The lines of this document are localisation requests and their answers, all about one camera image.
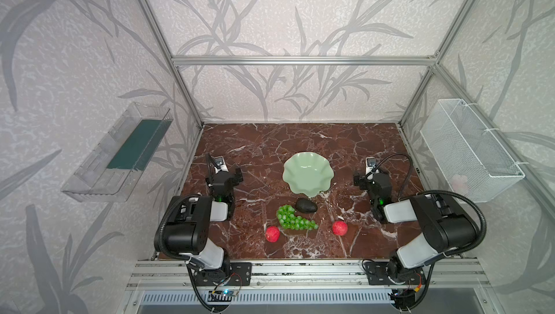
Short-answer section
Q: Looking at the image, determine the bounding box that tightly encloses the aluminium front rail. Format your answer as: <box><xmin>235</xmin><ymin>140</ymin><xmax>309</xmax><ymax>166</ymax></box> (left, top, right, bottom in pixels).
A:
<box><xmin>126</xmin><ymin>258</ymin><xmax>491</xmax><ymax>290</ymax></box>

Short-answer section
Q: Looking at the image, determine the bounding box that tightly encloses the dark avocado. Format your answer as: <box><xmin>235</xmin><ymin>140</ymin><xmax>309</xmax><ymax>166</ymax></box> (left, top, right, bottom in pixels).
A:
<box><xmin>295</xmin><ymin>198</ymin><xmax>318</xmax><ymax>214</ymax></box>

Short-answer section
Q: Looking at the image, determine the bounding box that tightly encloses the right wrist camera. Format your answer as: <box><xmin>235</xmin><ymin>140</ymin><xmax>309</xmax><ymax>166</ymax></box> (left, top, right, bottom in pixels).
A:
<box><xmin>365</xmin><ymin>157</ymin><xmax>377</xmax><ymax>175</ymax></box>

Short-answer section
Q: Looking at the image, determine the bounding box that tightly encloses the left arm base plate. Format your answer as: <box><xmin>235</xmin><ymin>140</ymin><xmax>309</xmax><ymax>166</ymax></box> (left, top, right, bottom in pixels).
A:
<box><xmin>193</xmin><ymin>262</ymin><xmax>252</xmax><ymax>287</ymax></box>

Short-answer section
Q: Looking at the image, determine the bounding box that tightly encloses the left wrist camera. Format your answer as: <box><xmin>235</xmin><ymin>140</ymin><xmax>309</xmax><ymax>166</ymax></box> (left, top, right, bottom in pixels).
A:
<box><xmin>212</xmin><ymin>156</ymin><xmax>228</xmax><ymax>172</ymax></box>

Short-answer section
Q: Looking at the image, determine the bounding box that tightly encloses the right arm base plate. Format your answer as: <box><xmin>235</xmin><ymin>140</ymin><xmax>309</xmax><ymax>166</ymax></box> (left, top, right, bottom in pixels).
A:
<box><xmin>361</xmin><ymin>260</ymin><xmax>426</xmax><ymax>287</ymax></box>

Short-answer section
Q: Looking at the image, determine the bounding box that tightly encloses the white wire mesh basket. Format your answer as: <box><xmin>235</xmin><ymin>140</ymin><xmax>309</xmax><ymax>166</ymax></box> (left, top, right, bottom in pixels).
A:
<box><xmin>421</xmin><ymin>99</ymin><xmax>526</xmax><ymax>203</ymax></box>

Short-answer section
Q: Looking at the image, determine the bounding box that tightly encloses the red fake fruit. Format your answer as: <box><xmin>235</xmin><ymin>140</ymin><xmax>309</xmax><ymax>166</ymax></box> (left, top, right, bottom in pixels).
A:
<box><xmin>332</xmin><ymin>221</ymin><xmax>348</xmax><ymax>236</ymax></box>
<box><xmin>264</xmin><ymin>226</ymin><xmax>280</xmax><ymax>243</ymax></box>

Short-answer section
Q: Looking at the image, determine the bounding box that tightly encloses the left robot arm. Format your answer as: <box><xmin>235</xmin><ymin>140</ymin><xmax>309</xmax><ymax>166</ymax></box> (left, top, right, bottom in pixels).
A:
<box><xmin>154</xmin><ymin>168</ymin><xmax>243</xmax><ymax>277</ymax></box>

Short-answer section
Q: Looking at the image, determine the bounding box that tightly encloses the green grape bunch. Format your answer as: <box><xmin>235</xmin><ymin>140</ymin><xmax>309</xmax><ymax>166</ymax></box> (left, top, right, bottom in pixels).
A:
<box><xmin>275</xmin><ymin>205</ymin><xmax>319</xmax><ymax>231</ymax></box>

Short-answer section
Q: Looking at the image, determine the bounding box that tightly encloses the green scalloped fruit bowl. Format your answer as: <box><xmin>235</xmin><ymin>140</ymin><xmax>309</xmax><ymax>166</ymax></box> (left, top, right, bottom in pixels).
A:
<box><xmin>283</xmin><ymin>152</ymin><xmax>335</xmax><ymax>198</ymax></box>

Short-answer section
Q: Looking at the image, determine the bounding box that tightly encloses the clear plastic wall bin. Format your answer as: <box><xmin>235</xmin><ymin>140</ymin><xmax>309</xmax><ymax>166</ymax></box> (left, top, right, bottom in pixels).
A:
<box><xmin>62</xmin><ymin>102</ymin><xmax>173</xmax><ymax>203</ymax></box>

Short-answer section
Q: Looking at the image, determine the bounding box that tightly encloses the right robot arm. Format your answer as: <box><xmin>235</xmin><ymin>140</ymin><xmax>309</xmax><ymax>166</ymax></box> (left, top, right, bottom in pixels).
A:
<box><xmin>354</xmin><ymin>172</ymin><xmax>487</xmax><ymax>285</ymax></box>

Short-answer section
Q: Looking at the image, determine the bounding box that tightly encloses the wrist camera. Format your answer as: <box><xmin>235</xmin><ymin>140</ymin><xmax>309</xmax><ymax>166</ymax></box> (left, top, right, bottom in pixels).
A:
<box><xmin>365</xmin><ymin>157</ymin><xmax>377</xmax><ymax>175</ymax></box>
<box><xmin>212</xmin><ymin>156</ymin><xmax>228</xmax><ymax>172</ymax></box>

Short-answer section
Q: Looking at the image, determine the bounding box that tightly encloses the aluminium cage frame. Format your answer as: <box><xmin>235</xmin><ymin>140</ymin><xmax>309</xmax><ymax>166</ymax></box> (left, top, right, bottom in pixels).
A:
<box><xmin>140</xmin><ymin>0</ymin><xmax>554</xmax><ymax>211</ymax></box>

